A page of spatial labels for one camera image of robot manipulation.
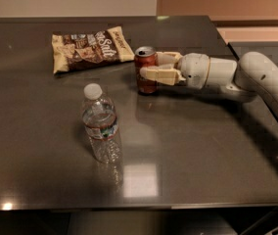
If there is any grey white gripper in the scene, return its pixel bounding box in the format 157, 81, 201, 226
139, 52, 210, 89

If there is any red coke can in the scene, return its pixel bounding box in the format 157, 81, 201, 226
134, 46, 158, 95

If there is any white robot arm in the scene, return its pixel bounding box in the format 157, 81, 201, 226
139, 52, 278, 120

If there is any clear plastic water bottle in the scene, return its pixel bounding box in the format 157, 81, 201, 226
82, 83, 122, 164

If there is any brown snack chip bag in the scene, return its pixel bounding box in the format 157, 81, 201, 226
52, 26, 134, 74

